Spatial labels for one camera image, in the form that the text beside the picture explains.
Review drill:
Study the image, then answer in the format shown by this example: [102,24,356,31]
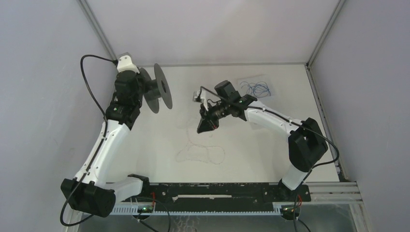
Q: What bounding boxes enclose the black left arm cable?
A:
[59,55,118,227]

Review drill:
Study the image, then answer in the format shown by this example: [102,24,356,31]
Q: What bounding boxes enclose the clear plastic two-compartment tray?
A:
[236,74,274,99]

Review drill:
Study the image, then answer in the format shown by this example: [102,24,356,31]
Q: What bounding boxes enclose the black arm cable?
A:
[197,86,340,232]
[59,55,118,227]

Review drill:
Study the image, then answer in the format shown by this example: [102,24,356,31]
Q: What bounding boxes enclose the dark grey perforated spool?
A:
[139,63,173,114]

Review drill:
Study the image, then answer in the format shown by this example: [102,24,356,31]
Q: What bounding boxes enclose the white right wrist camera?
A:
[192,90,206,103]

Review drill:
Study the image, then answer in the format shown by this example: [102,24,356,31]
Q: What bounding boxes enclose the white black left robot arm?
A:
[60,68,151,218]

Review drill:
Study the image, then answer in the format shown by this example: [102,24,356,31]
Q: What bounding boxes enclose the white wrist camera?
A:
[116,53,140,73]
[192,90,206,103]

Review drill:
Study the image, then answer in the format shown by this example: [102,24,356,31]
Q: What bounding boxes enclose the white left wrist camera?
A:
[116,53,140,73]

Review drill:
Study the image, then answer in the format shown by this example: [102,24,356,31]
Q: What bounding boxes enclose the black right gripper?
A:
[198,100,231,133]

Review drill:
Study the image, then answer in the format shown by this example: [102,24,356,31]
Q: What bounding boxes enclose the white slotted cable duct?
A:
[110,204,293,216]

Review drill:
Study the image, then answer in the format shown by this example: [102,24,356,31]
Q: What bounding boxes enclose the white beaded cable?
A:
[175,109,226,166]

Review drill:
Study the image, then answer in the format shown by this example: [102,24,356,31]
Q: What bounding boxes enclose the blue cable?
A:
[240,81,272,98]

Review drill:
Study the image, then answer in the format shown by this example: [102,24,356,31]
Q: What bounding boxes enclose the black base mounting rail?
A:
[124,182,312,211]

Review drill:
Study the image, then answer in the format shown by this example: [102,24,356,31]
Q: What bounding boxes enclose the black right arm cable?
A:
[197,86,340,232]

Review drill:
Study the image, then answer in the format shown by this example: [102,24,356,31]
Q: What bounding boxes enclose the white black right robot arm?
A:
[193,80,329,201]

